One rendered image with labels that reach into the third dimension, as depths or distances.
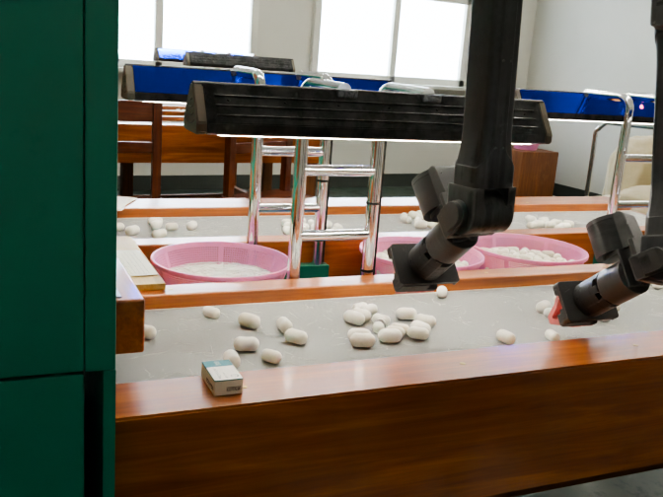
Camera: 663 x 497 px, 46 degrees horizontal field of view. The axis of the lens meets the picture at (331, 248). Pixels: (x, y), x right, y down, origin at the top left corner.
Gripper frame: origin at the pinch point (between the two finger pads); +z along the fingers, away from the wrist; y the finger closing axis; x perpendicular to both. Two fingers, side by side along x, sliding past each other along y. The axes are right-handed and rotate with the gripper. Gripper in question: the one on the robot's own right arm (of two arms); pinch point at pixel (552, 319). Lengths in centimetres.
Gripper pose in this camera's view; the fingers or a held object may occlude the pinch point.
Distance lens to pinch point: 136.7
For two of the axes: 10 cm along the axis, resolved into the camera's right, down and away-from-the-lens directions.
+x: 1.8, 9.2, -3.6
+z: -3.7, 4.0, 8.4
